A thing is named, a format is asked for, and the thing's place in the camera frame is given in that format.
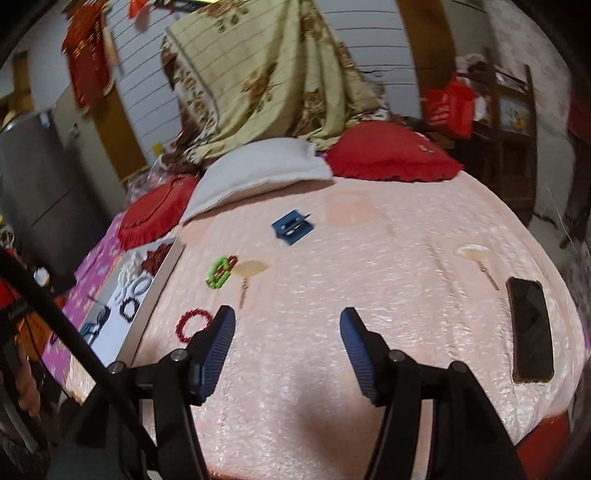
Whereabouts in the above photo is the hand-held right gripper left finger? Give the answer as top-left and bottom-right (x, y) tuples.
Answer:
(108, 305), (237, 480)

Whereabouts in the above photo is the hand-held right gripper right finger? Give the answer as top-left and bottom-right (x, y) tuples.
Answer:
(339, 307), (527, 480)

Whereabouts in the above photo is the red bead bracelet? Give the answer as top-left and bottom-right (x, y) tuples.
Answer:
(175, 309), (213, 343)

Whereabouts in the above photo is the green bead bracelet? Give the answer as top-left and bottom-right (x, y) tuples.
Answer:
(205, 255), (238, 289)

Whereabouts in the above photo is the silver grey hair tie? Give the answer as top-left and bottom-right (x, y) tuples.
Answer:
(129, 273), (154, 296)

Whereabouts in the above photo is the white cardboard box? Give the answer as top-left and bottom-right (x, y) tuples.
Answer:
(76, 237), (185, 370)

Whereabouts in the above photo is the dark red dotted scrunchie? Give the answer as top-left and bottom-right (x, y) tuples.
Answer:
(141, 243), (174, 274)

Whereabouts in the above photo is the white bead bracelet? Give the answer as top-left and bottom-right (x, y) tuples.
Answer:
(115, 270), (134, 301)

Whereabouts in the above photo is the blue plaid bow hair clip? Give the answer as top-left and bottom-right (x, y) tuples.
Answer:
(81, 307), (112, 342)

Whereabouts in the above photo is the blue hair claw clip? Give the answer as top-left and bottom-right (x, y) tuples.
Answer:
(271, 210), (315, 245)

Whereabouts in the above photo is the person's left hand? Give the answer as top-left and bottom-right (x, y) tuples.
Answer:
(16, 346), (44, 416)

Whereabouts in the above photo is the peach quilted bed cover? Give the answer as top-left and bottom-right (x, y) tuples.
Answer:
(65, 173), (587, 480)

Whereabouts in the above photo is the purple floral bed sheet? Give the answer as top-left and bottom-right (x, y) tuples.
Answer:
(44, 212), (127, 384)

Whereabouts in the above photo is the red ruffled pillow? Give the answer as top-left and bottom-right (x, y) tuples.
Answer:
(116, 174), (201, 250)
(325, 121), (465, 183)

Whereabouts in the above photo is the black smartphone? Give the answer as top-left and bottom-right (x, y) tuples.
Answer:
(506, 277), (555, 384)

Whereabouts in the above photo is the clear plastic bag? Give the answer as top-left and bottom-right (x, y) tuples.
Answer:
(124, 157), (185, 195)

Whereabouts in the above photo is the beige pillow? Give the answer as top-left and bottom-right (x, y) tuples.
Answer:
(179, 137), (334, 226)

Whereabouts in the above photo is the red bed skirt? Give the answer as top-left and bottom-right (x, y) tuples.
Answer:
(517, 411), (578, 480)

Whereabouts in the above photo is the grey refrigerator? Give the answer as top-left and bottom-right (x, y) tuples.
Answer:
(0, 111), (112, 278)

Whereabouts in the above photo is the wooden shelf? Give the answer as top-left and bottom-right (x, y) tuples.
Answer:
(455, 46), (539, 222)

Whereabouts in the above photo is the red gift bag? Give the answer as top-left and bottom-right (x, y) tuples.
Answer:
(425, 78), (476, 139)

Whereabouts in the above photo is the floral beige blanket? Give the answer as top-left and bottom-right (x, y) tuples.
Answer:
(159, 0), (391, 162)

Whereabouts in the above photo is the black cable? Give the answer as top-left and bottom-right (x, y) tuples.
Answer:
(0, 249), (158, 462)

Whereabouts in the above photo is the red wall hanging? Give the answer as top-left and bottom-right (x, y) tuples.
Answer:
(62, 0), (116, 112)

